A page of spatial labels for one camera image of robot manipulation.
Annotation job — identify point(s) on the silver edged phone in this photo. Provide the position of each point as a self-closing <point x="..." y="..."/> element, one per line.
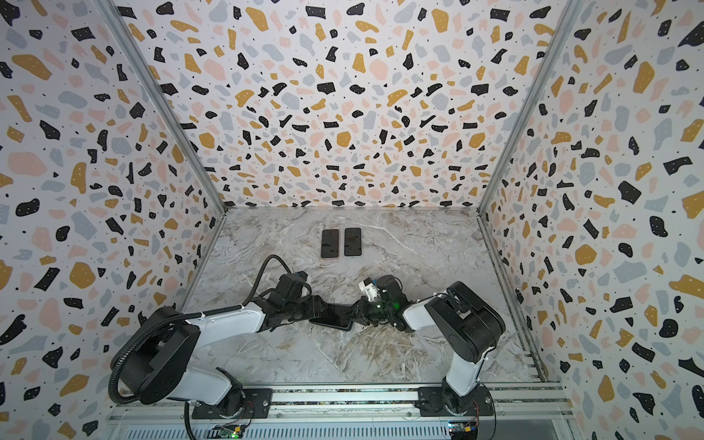
<point x="330" y="244"/>

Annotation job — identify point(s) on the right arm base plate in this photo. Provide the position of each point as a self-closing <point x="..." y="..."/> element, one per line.
<point x="443" y="401"/>

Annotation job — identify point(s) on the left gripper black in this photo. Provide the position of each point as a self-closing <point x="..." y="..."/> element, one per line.
<point x="313" y="307"/>

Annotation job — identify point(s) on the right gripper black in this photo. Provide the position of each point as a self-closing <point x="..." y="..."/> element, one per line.
<point x="362" y="308"/>

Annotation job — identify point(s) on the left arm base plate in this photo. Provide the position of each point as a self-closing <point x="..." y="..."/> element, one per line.
<point x="246" y="404"/>

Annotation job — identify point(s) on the purple edged phone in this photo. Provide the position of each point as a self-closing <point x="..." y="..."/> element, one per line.
<point x="353" y="242"/>

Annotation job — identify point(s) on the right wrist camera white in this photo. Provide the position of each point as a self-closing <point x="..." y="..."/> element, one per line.
<point x="370" y="290"/>

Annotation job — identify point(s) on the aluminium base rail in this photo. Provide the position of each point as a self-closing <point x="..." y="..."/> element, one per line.
<point x="370" y="411"/>

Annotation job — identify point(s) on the right circuit board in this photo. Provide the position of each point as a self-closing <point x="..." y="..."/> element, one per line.
<point x="463" y="430"/>

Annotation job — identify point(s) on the left circuit board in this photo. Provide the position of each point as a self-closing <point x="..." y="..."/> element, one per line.
<point x="230" y="431"/>

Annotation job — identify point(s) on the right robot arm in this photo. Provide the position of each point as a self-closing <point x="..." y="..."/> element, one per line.
<point x="471" y="327"/>

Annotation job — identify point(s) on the blue edged phone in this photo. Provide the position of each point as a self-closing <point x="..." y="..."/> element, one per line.
<point x="332" y="319"/>

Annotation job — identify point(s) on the circuit board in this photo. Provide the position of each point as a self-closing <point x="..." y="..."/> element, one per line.
<point x="230" y="431"/>
<point x="463" y="430"/>

